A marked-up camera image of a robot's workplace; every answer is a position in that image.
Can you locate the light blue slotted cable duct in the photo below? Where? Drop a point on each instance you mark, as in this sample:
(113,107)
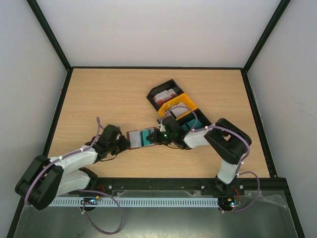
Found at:
(136,202)

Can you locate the teal credit card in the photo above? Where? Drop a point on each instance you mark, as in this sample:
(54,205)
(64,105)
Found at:
(143,134)

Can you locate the brown leather card holder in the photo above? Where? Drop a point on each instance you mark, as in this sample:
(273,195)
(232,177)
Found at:
(138,138)

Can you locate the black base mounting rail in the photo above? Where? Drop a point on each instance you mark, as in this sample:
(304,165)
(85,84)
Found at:
(206,186)

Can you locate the teal card stack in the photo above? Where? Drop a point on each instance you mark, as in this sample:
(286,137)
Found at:
(188,125)

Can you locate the black metal cage frame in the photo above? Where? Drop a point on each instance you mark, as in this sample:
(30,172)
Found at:
(282,6)

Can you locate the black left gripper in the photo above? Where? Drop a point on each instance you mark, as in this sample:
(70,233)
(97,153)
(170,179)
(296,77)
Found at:
(124,147)

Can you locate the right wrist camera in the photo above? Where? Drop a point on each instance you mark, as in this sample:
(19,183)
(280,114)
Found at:
(160,126)

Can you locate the black tray compartment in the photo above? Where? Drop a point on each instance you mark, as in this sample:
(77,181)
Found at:
(189,120)
(170,84)

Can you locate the black left tray compartment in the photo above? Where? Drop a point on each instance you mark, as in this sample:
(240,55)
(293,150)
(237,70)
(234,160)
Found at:
(170,84)

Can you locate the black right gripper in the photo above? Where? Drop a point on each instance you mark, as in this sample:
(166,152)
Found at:
(153,136)

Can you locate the black right tray compartment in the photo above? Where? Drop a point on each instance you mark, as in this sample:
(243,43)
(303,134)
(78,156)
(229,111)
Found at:
(189,120)

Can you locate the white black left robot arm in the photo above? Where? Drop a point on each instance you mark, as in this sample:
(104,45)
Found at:
(48,178)

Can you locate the red white card stack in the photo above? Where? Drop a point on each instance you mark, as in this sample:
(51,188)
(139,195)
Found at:
(164,96)

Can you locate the yellow middle tray compartment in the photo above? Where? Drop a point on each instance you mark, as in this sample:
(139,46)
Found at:
(176,100)

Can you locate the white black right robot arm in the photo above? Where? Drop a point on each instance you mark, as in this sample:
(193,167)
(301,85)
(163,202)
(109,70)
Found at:
(229,142)

